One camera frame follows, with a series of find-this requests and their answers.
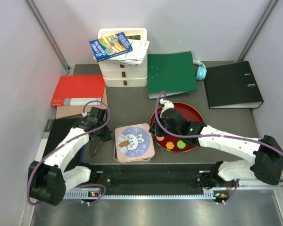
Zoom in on metal tongs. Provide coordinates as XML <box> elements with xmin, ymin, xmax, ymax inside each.
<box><xmin>89</xmin><ymin>137</ymin><xmax>100</xmax><ymax>158</ymax></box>

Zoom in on silver tin lid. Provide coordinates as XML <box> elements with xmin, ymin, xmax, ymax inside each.
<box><xmin>114</xmin><ymin>123</ymin><xmax>155</xmax><ymax>163</ymax></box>

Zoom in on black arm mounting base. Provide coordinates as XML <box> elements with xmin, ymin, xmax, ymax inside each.
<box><xmin>83</xmin><ymin>163</ymin><xmax>236</xmax><ymax>189</ymax></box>

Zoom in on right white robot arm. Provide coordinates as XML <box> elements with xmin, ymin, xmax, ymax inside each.
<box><xmin>149</xmin><ymin>108</ymin><xmax>283</xmax><ymax>186</ymax></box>

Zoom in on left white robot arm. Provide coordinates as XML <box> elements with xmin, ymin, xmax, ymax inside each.
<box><xmin>26</xmin><ymin>107</ymin><xmax>112</xmax><ymax>206</ymax></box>

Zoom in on red round tray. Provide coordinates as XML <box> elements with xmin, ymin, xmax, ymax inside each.
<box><xmin>152</xmin><ymin>102</ymin><xmax>204</xmax><ymax>153</ymax></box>

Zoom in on pink round cookie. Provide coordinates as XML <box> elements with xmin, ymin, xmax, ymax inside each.
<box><xmin>156</xmin><ymin>136</ymin><xmax>165</xmax><ymax>141</ymax></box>

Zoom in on orange flower cookie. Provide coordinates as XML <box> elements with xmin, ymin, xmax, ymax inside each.
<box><xmin>166</xmin><ymin>141</ymin><xmax>175</xmax><ymax>150</ymax></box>

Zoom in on green round cookie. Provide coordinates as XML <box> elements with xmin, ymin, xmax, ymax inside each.
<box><xmin>176</xmin><ymin>140</ymin><xmax>186</xmax><ymax>149</ymax></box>

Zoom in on brown cardboard folder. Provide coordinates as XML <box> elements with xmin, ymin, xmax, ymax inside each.
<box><xmin>55</xmin><ymin>88</ymin><xmax>109</xmax><ymax>119</ymax></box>

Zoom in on red binder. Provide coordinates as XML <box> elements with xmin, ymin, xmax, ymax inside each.
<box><xmin>50</xmin><ymin>75</ymin><xmax>105</xmax><ymax>106</ymax></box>

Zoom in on cookie tin with paper cups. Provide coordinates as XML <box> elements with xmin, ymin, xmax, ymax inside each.
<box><xmin>115</xmin><ymin>132</ymin><xmax>155</xmax><ymax>163</ymax></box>

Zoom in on black book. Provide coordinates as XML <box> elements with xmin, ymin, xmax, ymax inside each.
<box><xmin>34</xmin><ymin>119</ymin><xmax>88</xmax><ymax>172</ymax></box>

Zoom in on white stacked drawer boxes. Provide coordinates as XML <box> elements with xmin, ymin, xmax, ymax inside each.
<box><xmin>98</xmin><ymin>28</ymin><xmax>148</xmax><ymax>87</ymax></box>

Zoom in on green binder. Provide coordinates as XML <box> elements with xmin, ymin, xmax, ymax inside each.
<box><xmin>147</xmin><ymin>52</ymin><xmax>198</xmax><ymax>99</ymax></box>

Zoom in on teal headphones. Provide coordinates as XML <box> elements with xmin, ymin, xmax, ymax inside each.
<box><xmin>193</xmin><ymin>60</ymin><xmax>207</xmax><ymax>81</ymax></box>

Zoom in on black lever arch binder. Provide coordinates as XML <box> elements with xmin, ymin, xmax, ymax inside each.
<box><xmin>204</xmin><ymin>61</ymin><xmax>264</xmax><ymax>109</ymax></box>

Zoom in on blue paperback book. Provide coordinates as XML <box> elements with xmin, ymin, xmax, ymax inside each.
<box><xmin>89</xmin><ymin>32</ymin><xmax>133</xmax><ymax>62</ymax></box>

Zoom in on white spiral notebook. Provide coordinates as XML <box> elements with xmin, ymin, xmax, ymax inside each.
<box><xmin>107</xmin><ymin>39</ymin><xmax>150</xmax><ymax>65</ymax></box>

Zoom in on white slotted cable duct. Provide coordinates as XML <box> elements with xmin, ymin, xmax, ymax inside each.
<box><xmin>64</xmin><ymin>189</ymin><xmax>221</xmax><ymax>200</ymax></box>

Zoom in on aluminium frame rail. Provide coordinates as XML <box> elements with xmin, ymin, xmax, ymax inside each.
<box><xmin>239</xmin><ymin>179</ymin><xmax>283</xmax><ymax>190</ymax></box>

